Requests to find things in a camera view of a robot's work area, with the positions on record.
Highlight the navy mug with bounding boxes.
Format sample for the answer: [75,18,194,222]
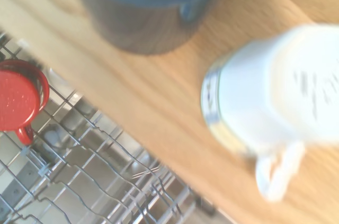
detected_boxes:
[67,0,239,56]

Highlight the red mug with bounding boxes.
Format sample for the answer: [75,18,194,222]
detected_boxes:
[0,59,50,145]

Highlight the built-in dishwasher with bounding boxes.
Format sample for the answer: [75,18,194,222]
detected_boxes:
[0,32,215,224]

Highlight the grey wire dishwasher rack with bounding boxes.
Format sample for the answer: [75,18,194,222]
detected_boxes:
[0,32,215,224]

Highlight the white mug with patterned rim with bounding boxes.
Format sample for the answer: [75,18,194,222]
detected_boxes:
[200,24,339,202]

